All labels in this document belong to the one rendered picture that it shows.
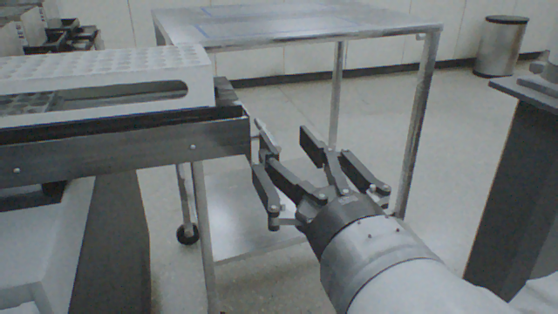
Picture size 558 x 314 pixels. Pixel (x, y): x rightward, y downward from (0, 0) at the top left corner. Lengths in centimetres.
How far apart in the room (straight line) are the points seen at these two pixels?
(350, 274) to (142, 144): 27
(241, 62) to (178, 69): 249
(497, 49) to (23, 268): 344
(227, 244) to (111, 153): 65
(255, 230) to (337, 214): 77
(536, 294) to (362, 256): 15
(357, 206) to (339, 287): 8
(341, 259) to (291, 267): 109
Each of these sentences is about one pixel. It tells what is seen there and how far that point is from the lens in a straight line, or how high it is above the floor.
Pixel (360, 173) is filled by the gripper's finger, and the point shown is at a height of 76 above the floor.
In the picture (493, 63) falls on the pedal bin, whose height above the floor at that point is 13.
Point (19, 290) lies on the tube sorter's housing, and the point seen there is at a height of 73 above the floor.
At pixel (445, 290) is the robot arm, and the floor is 80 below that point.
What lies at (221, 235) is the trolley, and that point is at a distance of 109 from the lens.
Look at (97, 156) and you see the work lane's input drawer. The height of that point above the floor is 78.
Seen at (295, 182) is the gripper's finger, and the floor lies 76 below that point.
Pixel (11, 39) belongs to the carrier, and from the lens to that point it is 68.
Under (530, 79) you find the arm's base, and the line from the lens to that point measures 103.
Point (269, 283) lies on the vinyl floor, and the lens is 134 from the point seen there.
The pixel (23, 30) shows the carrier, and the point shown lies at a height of 86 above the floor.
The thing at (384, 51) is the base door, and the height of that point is 20.
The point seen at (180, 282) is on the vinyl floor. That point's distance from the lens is 138.
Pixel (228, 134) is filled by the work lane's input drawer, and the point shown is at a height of 79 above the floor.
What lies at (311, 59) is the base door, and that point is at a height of 18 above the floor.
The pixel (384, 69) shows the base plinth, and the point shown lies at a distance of 346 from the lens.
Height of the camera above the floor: 98
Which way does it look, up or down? 29 degrees down
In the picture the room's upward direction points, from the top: straight up
